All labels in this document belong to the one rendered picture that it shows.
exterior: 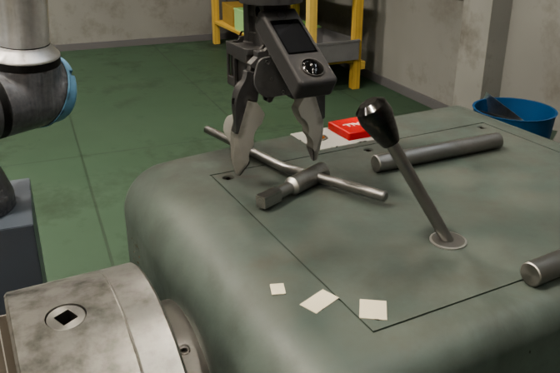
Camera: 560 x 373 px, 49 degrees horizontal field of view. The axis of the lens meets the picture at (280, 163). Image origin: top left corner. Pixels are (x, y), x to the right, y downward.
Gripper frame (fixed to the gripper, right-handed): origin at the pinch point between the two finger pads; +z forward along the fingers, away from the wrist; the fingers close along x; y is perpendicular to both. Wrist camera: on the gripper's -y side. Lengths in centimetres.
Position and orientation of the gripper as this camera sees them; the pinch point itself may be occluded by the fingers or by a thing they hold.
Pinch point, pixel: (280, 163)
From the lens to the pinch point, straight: 74.2
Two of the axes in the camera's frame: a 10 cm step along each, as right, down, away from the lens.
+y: -4.6, -3.3, 8.2
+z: 0.0, 9.3, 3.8
